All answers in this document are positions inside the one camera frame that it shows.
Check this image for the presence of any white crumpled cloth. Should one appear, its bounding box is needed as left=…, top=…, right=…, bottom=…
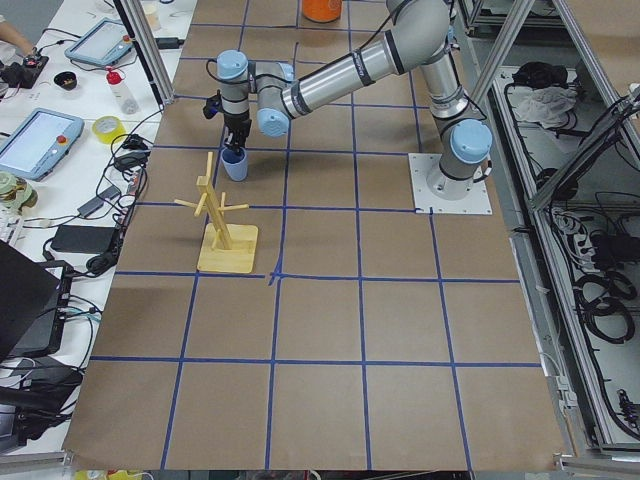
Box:
left=514, top=86, right=578, bottom=129

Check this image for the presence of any black power adapter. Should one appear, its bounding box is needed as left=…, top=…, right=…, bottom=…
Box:
left=51, top=225, right=116, bottom=254

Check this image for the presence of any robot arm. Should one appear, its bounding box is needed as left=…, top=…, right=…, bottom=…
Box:
left=203, top=0, right=493, bottom=200

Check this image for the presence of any aluminium frame post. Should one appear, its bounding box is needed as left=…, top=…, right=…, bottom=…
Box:
left=114, top=0, right=174, bottom=108

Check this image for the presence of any black laptop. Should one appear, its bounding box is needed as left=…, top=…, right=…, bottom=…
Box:
left=1, top=243, right=73, bottom=360

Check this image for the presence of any yellow tape roll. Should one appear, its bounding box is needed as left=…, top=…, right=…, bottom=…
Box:
left=92, top=115, right=126, bottom=144

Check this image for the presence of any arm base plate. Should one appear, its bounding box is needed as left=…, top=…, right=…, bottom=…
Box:
left=408, top=153, right=493, bottom=215

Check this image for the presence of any teach pendant far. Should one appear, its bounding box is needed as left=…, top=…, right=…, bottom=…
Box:
left=64, top=18, right=133, bottom=67

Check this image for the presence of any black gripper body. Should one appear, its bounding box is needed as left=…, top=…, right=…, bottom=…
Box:
left=203, top=91, right=252, bottom=145

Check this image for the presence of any teach pendant near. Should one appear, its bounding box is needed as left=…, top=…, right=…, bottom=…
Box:
left=1, top=108, right=84, bottom=181

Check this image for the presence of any light blue plastic cup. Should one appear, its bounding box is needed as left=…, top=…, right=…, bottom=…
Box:
left=221, top=148, right=248, bottom=182

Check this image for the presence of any wooden cup tree stand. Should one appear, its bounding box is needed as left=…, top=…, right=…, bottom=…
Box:
left=174, top=152, right=259, bottom=274

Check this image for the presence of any black bowl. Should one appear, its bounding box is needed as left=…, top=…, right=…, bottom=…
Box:
left=53, top=71, right=78, bottom=91

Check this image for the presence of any orange can with grey lid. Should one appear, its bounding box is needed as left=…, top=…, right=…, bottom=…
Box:
left=301, top=0, right=343, bottom=23

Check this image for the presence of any clear squeeze bottle red cap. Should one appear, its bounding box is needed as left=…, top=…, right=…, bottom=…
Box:
left=106, top=67, right=139, bottom=115

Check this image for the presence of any teach pendant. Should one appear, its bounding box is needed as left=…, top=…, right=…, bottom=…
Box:
left=64, top=18, right=133, bottom=67
left=1, top=108, right=84, bottom=181

